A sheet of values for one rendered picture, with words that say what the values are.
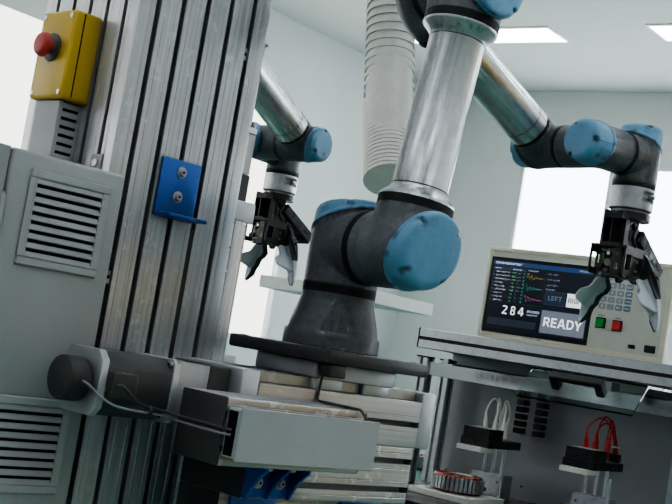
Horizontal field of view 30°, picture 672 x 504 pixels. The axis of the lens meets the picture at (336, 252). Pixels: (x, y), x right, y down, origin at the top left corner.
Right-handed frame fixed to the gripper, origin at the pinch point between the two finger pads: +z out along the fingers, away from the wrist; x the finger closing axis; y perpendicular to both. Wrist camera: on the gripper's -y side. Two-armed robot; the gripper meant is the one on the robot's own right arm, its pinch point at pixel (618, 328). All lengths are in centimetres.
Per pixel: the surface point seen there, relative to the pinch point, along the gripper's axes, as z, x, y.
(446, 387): 16, -66, -38
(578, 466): 26.9, -22.7, -30.0
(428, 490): 37, -47, -15
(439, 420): 24, -66, -38
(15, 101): -95, -519, -179
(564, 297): -7, -37, -37
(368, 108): -64, -155, -89
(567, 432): 21, -39, -49
